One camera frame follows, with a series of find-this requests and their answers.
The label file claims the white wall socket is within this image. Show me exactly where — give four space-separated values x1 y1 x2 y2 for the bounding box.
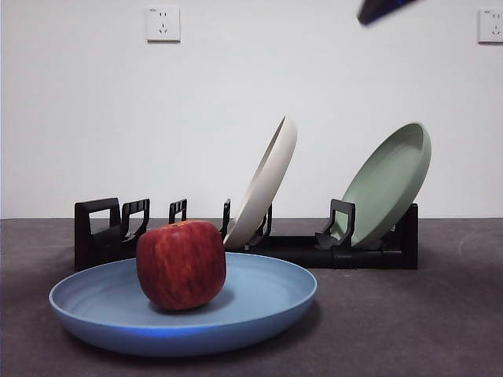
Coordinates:
477 8 503 45
145 5 182 43

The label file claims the beige plate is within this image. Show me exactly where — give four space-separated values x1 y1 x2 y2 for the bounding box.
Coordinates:
222 115 298 249

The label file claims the blue plate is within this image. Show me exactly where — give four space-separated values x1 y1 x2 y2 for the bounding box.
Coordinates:
48 251 318 357

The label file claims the black plate rack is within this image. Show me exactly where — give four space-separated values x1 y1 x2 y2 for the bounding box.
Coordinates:
74 197 419 272

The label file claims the green plate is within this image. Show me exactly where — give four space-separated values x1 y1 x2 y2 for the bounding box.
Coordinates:
336 122 432 249

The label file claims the red apple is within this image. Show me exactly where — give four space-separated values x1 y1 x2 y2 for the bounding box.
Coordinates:
135 219 227 312

